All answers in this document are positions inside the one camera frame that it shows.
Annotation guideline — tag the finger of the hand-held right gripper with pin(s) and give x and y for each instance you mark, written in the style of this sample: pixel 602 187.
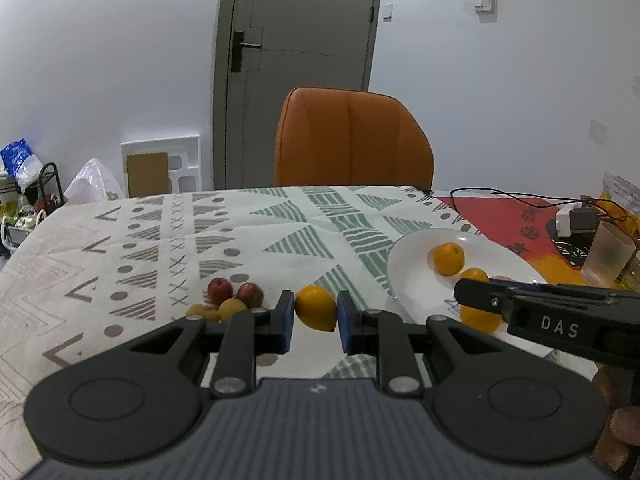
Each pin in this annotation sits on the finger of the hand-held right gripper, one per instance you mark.
pixel 482 297
pixel 510 285

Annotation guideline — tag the orange upholstered chair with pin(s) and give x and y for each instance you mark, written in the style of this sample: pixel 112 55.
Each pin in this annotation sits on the orange upholstered chair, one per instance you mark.
pixel 350 140

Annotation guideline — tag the person's right hand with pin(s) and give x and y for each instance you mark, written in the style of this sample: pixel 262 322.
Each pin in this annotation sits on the person's right hand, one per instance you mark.
pixel 622 425

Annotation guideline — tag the yellow snack bag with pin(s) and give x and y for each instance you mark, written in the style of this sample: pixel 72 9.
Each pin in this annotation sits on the yellow snack bag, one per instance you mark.
pixel 622 192

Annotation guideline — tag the translucent plastic cup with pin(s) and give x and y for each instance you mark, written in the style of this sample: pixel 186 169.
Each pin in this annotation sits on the translucent plastic cup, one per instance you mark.
pixel 607 255

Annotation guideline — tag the yellow lemon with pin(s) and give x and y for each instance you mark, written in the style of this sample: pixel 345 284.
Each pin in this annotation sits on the yellow lemon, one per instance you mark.
pixel 316 308

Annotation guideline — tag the mandarin orange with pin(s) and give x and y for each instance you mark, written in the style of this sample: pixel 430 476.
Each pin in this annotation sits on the mandarin orange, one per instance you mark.
pixel 474 275
pixel 448 259
pixel 480 321

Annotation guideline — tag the white green patterned tablecloth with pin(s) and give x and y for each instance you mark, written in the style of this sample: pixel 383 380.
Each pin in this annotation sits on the white green patterned tablecloth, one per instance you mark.
pixel 150 260

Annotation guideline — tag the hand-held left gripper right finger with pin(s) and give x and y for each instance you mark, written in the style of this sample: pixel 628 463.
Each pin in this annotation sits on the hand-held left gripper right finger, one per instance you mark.
pixel 346 323

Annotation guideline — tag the red orange printed mat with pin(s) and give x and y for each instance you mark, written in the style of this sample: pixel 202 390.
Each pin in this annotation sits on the red orange printed mat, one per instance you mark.
pixel 505 220

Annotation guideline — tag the red jujube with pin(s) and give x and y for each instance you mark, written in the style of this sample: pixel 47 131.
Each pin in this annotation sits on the red jujube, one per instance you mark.
pixel 250 294
pixel 220 290

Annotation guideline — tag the white wall switch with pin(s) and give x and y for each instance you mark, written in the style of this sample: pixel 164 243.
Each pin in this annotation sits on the white wall switch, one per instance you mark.
pixel 485 1

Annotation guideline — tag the yellow-green jujube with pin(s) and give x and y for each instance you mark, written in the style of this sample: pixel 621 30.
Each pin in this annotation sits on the yellow-green jujube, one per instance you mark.
pixel 232 309
pixel 202 312

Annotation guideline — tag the white foam packaging with cardboard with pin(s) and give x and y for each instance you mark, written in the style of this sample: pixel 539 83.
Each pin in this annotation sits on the white foam packaging with cardboard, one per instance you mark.
pixel 160 167

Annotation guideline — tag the white round plate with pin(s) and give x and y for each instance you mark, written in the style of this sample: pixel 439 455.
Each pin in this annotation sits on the white round plate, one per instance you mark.
pixel 415 270

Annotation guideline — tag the blue white plastic bag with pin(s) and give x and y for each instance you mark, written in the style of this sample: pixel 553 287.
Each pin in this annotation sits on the blue white plastic bag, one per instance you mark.
pixel 20 162

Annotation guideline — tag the white power adapter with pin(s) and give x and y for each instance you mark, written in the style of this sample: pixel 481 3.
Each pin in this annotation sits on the white power adapter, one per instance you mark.
pixel 575 217

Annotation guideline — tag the black metal rack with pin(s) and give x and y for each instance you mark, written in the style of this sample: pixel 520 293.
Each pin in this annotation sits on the black metal rack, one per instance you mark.
pixel 50 185

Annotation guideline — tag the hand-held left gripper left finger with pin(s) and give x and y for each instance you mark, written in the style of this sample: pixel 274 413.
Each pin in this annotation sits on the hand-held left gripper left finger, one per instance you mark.
pixel 285 321

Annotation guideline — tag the small white wall plate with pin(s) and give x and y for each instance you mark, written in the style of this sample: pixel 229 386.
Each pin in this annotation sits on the small white wall plate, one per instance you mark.
pixel 388 11

